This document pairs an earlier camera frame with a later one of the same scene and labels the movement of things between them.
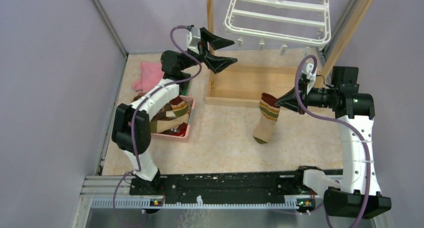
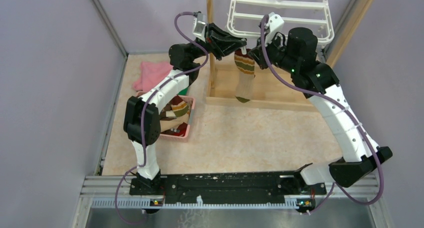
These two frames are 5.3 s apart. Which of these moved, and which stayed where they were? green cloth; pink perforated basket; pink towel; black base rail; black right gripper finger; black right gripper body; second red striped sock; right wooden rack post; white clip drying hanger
Moved: black right gripper body; black right gripper finger
Stayed: white clip drying hanger; right wooden rack post; pink perforated basket; black base rail; second red striped sock; green cloth; pink towel
